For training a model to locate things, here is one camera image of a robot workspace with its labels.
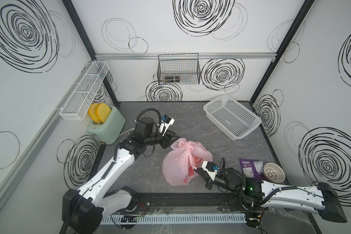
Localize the pink printed plastic bag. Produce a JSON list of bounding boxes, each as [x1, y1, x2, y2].
[[162, 138, 213, 186]]

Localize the white perforated plastic basket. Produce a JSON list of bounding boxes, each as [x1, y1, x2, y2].
[[203, 95, 262, 141]]

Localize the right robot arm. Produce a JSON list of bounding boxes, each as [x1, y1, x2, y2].
[[194, 162, 347, 223]]

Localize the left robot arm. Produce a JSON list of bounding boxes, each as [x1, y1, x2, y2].
[[60, 115, 179, 234]]

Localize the purple snack packet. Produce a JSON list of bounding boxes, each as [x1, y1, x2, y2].
[[239, 158, 264, 179]]

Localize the white round woven strainer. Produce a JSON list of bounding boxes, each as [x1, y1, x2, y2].
[[263, 162, 286, 183]]

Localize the mint green toaster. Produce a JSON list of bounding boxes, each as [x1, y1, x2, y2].
[[87, 106, 125, 144]]

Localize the yellow toast slice right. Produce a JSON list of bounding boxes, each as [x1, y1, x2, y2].
[[95, 103, 111, 123]]

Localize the yellow toast slice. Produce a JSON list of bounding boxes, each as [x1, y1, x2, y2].
[[95, 103, 111, 123], [87, 103, 100, 124]]

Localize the yellow toast slice left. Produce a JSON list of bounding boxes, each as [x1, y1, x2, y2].
[[87, 103, 100, 124]]

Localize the dark bottle in basket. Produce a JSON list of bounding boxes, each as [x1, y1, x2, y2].
[[164, 76, 180, 83]]

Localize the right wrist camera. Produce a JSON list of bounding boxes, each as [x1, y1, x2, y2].
[[201, 161, 219, 182]]

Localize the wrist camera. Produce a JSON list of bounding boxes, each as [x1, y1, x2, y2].
[[201, 161, 219, 182], [159, 115, 175, 136]]

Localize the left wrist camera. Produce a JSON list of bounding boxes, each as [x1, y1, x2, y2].
[[159, 115, 175, 136]]

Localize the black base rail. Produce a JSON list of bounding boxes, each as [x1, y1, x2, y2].
[[113, 192, 270, 212]]

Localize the white wire wall shelf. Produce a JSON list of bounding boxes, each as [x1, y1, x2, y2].
[[59, 60, 109, 121]]

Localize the black wire wall basket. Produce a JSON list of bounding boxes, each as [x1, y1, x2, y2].
[[157, 58, 201, 85]]

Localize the aluminium wall rail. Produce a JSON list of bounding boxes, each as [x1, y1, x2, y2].
[[96, 52, 277, 60]]

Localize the white slotted cable duct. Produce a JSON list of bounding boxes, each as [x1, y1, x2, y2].
[[101, 214, 247, 226]]

